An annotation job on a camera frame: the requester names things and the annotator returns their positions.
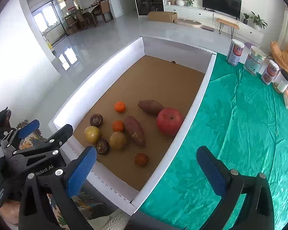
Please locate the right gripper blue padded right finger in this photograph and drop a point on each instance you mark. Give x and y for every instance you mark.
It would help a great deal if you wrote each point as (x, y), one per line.
(257, 211)

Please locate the clear glass jar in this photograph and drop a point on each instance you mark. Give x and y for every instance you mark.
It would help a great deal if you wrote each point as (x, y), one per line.
(254, 60)

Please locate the dark dried fruit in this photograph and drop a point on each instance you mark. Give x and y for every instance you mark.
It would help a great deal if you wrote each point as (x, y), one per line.
(96, 120)
(102, 147)

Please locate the tiny orange tangerine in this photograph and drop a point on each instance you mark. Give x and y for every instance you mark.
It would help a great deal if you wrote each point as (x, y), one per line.
(118, 126)

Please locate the white orange tin can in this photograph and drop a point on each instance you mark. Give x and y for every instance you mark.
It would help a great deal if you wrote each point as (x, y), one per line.
(270, 72)

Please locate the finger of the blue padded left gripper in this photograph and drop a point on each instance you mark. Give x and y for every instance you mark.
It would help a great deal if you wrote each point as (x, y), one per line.
(25, 130)

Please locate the orange lounge chair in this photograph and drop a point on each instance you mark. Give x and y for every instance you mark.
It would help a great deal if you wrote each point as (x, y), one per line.
(281, 57)

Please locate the brown cardboard box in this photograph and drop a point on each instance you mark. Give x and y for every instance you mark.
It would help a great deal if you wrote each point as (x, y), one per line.
(162, 16)

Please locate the rough dark orange fruit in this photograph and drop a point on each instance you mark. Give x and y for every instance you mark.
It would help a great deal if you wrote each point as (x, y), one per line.
(141, 159)

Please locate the black flat television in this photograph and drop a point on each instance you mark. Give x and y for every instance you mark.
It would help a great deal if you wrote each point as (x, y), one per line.
(229, 7)

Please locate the green satin tablecloth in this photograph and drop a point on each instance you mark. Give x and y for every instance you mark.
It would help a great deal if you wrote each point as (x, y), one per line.
(244, 123)

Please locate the white cardboard box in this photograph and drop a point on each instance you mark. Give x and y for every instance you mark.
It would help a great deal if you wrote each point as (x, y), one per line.
(174, 74)

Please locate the long purple sweet potato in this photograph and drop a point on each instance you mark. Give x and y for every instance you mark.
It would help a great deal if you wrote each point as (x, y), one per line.
(135, 131)

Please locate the small orange tangerine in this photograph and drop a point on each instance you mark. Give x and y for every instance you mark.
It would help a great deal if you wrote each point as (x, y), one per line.
(120, 107)

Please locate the green potted plant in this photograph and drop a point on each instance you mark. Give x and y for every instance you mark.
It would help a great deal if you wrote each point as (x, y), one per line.
(259, 24)

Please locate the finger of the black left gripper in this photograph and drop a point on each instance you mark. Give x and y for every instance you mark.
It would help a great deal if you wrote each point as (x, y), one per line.
(60, 137)

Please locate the small purple sweet potato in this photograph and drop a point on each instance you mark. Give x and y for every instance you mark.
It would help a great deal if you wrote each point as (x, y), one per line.
(150, 106)

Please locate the white canister black lid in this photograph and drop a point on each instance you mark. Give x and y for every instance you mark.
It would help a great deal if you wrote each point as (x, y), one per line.
(280, 83)

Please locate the large red apple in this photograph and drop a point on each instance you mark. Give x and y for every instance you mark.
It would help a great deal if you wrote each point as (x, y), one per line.
(169, 121)

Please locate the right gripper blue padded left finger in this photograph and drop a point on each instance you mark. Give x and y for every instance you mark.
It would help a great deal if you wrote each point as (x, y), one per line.
(35, 209)

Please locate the yellow round fruit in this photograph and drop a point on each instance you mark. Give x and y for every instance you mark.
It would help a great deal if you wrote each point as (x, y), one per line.
(92, 134)

